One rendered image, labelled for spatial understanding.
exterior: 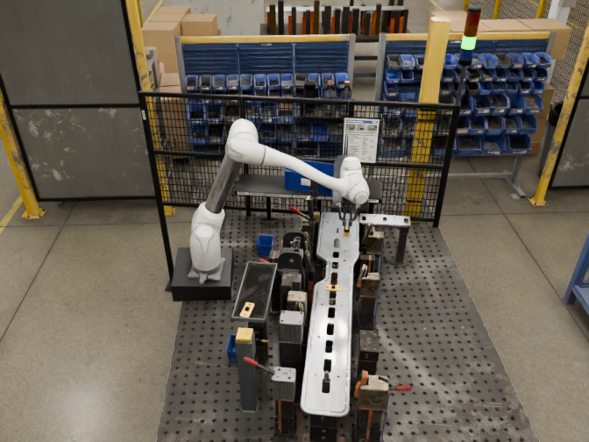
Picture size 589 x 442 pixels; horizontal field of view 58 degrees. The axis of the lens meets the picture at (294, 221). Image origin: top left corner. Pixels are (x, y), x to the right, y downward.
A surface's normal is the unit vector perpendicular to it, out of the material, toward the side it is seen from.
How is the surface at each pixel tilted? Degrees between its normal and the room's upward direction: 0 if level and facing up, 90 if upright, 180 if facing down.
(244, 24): 90
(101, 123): 89
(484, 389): 0
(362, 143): 90
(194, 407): 0
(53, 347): 0
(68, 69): 91
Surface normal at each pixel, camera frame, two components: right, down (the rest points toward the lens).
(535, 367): 0.00, -0.82
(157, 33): -0.03, 0.57
